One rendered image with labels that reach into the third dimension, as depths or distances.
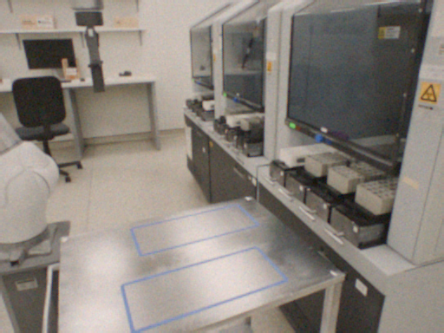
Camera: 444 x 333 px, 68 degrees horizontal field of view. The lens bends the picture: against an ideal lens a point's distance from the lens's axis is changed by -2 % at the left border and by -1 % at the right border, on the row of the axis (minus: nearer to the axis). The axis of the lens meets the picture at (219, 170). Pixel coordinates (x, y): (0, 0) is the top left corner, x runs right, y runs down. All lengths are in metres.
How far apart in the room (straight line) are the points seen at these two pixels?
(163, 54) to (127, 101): 0.80
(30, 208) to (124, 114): 3.71
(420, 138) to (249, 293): 0.57
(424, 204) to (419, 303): 0.33
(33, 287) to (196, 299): 0.67
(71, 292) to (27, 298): 0.49
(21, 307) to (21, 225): 0.29
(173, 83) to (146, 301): 4.20
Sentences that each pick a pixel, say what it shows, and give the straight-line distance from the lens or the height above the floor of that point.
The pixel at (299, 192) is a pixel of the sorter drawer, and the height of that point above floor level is 0.77.
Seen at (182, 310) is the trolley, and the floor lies 0.82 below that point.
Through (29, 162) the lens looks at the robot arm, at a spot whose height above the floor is 0.94.
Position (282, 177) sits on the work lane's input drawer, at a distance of 1.40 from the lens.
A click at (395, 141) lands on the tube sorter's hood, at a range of 0.99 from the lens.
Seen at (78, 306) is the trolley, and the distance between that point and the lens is 0.78.
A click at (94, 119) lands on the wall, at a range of 4.79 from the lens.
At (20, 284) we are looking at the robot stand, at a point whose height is 0.61.
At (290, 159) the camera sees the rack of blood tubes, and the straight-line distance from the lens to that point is 1.40.
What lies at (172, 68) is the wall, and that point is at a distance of 4.77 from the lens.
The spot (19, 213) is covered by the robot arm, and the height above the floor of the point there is 0.85.
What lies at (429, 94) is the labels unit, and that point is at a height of 1.19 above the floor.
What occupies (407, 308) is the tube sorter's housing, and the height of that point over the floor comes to 0.59.
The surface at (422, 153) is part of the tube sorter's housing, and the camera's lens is 0.96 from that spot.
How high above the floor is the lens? 1.32
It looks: 22 degrees down
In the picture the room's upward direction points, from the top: 1 degrees counter-clockwise
